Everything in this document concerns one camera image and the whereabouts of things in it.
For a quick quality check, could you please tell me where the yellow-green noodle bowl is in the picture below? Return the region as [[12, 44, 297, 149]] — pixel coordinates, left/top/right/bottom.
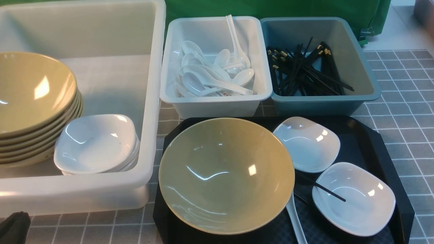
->
[[158, 118, 295, 235]]

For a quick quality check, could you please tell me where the black chopstick gold band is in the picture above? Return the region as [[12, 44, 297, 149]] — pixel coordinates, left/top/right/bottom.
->
[[295, 170, 346, 202]]

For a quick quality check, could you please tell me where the white square dish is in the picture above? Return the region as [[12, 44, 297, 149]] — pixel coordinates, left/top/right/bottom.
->
[[312, 162, 396, 237], [273, 117, 341, 173]]

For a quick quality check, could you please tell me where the white ceramic soup spoon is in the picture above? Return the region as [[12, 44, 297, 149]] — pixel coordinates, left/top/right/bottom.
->
[[285, 193, 308, 244]]

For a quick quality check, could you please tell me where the white square dish front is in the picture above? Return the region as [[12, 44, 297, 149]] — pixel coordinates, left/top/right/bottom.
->
[[312, 162, 396, 237]]

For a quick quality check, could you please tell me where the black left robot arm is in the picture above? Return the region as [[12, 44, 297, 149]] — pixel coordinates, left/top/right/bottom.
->
[[0, 211, 31, 244]]

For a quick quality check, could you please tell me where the pile of white spoons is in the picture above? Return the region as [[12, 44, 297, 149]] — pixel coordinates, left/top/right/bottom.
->
[[176, 41, 255, 97]]

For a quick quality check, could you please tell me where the white rectangular spoon bin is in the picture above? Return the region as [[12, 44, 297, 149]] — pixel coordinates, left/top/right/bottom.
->
[[160, 16, 273, 119]]

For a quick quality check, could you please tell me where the upright white spoon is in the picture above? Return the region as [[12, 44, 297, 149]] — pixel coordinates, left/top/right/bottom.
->
[[226, 15, 251, 68]]

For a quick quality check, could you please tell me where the pile of black chopsticks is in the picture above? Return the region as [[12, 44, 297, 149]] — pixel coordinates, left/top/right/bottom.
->
[[266, 37, 354, 96]]

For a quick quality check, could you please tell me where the teal rectangular chopstick bin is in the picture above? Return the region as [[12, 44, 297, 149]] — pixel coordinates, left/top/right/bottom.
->
[[260, 17, 381, 116]]

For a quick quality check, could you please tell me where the large white plastic tub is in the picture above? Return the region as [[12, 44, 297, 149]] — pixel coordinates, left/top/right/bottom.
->
[[1, 0, 166, 218]]

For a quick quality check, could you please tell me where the stack of white dishes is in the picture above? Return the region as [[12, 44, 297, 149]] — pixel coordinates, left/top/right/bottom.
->
[[53, 114, 140, 176]]

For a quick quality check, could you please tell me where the stack of yellow-green bowls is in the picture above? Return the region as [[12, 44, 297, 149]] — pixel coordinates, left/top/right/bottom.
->
[[0, 52, 84, 168]]

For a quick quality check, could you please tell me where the green cloth backdrop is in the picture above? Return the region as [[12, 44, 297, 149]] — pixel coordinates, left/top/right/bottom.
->
[[165, 0, 391, 46]]

